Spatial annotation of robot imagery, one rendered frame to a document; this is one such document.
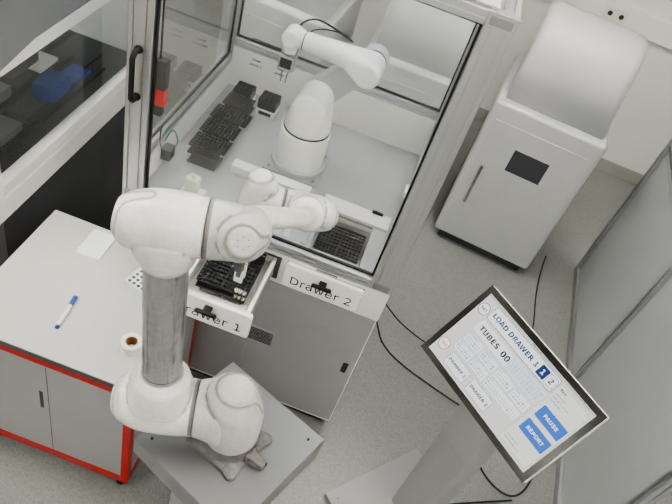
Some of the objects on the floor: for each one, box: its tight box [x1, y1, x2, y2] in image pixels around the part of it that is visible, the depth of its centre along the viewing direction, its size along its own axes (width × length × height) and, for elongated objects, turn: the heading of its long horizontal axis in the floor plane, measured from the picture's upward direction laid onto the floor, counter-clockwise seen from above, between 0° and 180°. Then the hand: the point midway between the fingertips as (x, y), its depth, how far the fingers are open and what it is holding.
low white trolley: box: [0, 210, 198, 485], centre depth 249 cm, size 58×62×76 cm
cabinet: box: [189, 280, 377, 421], centre depth 304 cm, size 95×103×80 cm
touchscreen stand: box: [324, 402, 497, 504], centre depth 240 cm, size 50×45×102 cm
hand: (240, 272), depth 215 cm, fingers closed
